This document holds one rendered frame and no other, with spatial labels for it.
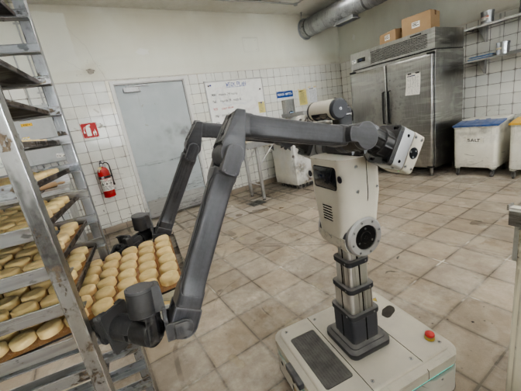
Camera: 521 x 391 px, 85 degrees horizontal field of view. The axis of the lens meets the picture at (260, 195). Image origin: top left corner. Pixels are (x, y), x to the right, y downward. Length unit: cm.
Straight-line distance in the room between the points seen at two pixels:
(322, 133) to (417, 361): 103
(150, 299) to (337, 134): 60
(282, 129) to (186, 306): 45
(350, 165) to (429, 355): 86
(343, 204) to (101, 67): 415
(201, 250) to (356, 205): 62
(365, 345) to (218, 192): 102
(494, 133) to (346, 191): 395
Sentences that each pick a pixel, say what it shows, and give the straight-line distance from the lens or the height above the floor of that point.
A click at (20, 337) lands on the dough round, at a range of 91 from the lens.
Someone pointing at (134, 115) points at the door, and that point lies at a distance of 473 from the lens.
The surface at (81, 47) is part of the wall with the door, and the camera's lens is 479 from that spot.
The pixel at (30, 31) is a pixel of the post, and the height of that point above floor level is 164.
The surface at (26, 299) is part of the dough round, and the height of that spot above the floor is 97.
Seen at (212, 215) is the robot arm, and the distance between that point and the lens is 64.
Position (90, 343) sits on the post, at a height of 88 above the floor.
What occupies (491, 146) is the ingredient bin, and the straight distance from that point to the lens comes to 491.
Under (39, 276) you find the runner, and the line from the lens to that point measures 77.
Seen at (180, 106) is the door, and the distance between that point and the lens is 490.
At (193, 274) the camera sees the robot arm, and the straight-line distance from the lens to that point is 65.
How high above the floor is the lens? 129
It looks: 15 degrees down
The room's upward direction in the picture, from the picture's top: 10 degrees counter-clockwise
